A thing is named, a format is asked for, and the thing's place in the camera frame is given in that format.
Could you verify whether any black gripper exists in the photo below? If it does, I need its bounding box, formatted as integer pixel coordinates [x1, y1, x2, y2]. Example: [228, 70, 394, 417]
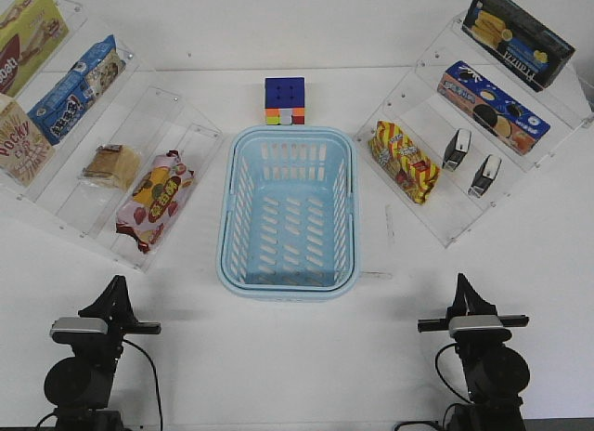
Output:
[417, 273, 528, 345]
[78, 275, 161, 343]

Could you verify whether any black tissue pack front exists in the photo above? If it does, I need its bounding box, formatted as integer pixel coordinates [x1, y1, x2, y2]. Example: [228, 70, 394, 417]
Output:
[468, 154, 502, 198]

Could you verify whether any black tissue pack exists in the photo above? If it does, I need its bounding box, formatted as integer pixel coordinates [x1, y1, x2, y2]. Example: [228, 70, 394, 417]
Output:
[442, 128, 471, 171]
[468, 154, 502, 198]

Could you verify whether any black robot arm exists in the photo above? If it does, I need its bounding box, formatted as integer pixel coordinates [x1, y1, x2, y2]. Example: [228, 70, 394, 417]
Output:
[44, 275, 161, 430]
[418, 273, 530, 430]

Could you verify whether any black tissue pack rear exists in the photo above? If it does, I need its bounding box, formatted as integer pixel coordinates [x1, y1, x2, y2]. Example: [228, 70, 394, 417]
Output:
[442, 128, 471, 171]

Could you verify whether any light blue plastic basket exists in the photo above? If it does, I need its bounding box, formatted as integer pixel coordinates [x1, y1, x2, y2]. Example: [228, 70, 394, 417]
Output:
[216, 125, 360, 301]

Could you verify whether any pink strawberry snack bag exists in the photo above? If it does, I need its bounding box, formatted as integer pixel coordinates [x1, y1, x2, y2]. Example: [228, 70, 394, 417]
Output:
[115, 150, 195, 254]

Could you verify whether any red yellow striped snack bag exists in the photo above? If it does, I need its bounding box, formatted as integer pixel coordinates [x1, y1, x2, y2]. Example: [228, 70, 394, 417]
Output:
[368, 121, 441, 204]

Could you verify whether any clear acrylic left shelf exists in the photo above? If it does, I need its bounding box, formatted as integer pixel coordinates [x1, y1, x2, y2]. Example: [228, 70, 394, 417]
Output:
[0, 0, 223, 272]

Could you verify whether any clear acrylic shelf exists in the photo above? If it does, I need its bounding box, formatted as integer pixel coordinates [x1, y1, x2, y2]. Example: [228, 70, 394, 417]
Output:
[0, 0, 223, 272]
[355, 15, 593, 246]

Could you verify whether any Pocky snack box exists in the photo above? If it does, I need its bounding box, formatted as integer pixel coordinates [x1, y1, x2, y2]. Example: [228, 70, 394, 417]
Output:
[1, 94, 55, 187]

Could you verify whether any clear acrylic right shelf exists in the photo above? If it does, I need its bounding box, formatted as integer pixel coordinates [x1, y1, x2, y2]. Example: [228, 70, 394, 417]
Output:
[355, 15, 593, 246]

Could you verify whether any blue sandwich cookie box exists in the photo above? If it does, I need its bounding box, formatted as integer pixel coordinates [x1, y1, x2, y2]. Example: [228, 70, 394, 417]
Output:
[437, 60, 550, 156]

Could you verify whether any blue cookie bag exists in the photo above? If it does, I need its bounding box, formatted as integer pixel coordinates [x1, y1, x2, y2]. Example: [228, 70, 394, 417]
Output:
[28, 34, 125, 146]

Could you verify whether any dark blue cracker box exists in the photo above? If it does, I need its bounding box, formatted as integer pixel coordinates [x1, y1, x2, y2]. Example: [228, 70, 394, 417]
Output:
[461, 0, 575, 92]

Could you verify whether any multicolour puzzle cube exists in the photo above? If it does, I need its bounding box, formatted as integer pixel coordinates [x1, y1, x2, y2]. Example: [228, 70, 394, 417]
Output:
[265, 77, 305, 125]

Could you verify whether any yellow-green biscuit box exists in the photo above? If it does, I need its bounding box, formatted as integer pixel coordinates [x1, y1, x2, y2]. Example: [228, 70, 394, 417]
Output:
[1, 0, 69, 97]

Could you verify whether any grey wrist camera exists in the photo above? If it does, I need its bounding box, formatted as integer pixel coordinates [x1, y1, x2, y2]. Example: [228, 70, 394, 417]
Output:
[49, 317, 109, 345]
[448, 315, 504, 338]

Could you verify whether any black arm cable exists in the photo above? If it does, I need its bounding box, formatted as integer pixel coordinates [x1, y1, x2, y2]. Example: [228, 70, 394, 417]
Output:
[434, 345, 472, 403]
[123, 338, 164, 430]

